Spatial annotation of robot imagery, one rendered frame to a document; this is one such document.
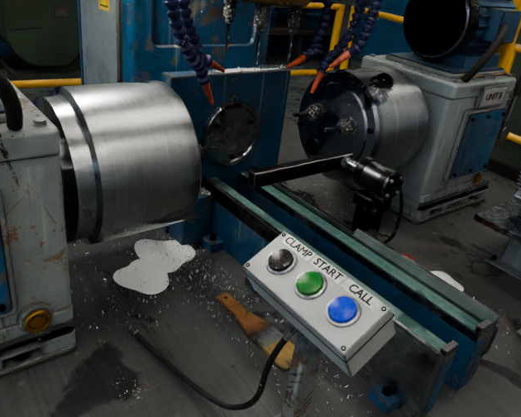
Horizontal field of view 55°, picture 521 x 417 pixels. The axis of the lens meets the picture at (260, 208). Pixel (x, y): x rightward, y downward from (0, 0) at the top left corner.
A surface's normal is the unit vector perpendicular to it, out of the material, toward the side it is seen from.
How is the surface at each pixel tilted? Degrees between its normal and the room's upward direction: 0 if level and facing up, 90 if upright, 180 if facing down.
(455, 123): 89
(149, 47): 90
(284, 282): 29
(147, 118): 39
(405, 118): 69
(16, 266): 89
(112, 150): 58
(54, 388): 0
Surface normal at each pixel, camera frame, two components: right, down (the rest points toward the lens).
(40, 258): 0.61, 0.43
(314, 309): -0.28, -0.67
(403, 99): 0.52, -0.28
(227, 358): 0.11, -0.88
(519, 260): -0.79, 0.21
